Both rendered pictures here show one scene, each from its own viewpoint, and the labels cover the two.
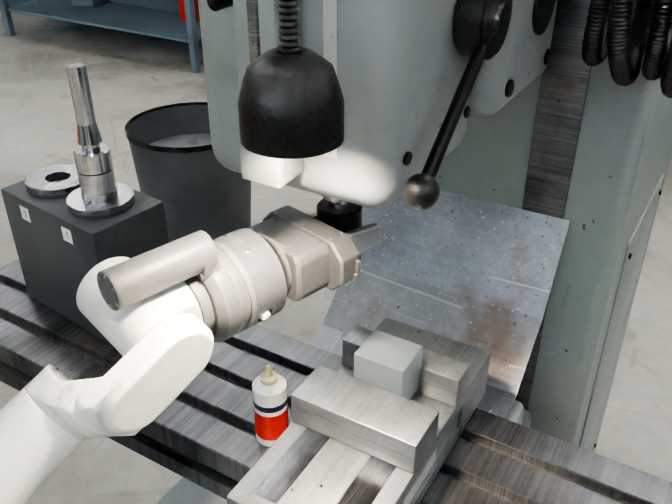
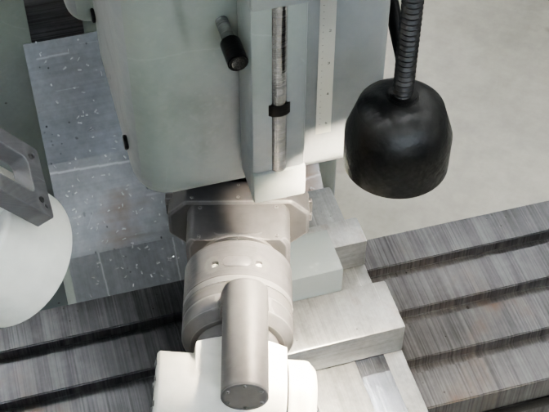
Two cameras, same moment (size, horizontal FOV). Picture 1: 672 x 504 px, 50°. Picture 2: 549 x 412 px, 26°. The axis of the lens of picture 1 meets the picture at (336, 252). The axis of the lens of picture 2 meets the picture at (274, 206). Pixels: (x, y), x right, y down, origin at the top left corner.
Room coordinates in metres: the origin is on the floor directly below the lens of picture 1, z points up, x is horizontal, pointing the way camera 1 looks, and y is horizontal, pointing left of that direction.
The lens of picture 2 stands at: (0.14, 0.50, 2.00)
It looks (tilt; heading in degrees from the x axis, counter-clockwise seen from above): 48 degrees down; 313
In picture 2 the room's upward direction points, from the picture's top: straight up
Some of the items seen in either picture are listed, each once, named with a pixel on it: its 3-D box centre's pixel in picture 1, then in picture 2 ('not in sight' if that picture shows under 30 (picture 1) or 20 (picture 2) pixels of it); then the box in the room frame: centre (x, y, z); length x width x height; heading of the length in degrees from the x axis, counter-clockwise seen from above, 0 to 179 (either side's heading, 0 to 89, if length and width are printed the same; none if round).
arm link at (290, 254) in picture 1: (272, 266); (238, 258); (0.59, 0.06, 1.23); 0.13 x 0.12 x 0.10; 44
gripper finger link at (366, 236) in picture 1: (360, 243); not in sight; (0.63, -0.02, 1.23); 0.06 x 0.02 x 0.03; 134
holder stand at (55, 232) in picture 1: (90, 247); not in sight; (0.92, 0.36, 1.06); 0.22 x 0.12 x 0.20; 52
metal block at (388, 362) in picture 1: (387, 370); (305, 274); (0.62, -0.06, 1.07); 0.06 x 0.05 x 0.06; 60
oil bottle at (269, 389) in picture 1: (270, 401); not in sight; (0.64, 0.08, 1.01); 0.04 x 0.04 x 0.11
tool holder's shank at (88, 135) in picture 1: (83, 108); not in sight; (0.89, 0.32, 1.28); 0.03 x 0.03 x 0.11
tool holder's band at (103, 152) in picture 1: (91, 152); not in sight; (0.89, 0.32, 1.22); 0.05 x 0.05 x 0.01
